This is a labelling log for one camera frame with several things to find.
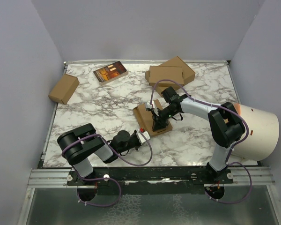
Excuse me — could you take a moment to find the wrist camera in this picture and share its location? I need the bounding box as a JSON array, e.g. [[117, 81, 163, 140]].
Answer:
[[136, 128, 150, 145], [145, 101, 159, 116]]

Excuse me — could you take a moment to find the white cylinder drum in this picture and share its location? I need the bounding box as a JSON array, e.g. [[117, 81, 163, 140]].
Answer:
[[232, 103, 279, 161]]

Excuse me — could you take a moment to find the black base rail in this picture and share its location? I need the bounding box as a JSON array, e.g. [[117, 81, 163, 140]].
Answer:
[[67, 166, 233, 195]]

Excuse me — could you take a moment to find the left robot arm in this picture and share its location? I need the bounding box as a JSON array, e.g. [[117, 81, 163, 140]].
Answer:
[[57, 123, 143, 185]]

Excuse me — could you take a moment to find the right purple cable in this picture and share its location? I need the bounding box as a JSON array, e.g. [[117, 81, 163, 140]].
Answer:
[[149, 79, 253, 204]]

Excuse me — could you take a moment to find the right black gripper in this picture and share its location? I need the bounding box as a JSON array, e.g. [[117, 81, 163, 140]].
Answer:
[[152, 105, 179, 131]]

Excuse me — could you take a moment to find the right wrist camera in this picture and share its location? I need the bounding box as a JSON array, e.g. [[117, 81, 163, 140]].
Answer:
[[145, 101, 159, 116]]

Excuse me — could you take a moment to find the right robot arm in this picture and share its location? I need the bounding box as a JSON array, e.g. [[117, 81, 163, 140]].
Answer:
[[145, 87, 247, 183]]

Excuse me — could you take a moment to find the small closed cardboard box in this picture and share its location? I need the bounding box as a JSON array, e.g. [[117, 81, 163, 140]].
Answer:
[[48, 74, 79, 105]]

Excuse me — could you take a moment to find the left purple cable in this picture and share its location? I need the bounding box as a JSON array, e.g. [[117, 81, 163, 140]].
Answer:
[[61, 133, 153, 207]]

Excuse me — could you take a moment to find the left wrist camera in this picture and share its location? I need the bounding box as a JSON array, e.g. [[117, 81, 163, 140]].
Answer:
[[136, 128, 150, 145]]

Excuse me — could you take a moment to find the purple cable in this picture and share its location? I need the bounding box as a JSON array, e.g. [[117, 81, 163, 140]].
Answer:
[[149, 79, 253, 204], [61, 133, 153, 207]]

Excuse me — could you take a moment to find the dark orange book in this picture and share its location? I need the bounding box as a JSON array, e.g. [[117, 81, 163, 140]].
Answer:
[[93, 61, 128, 86]]

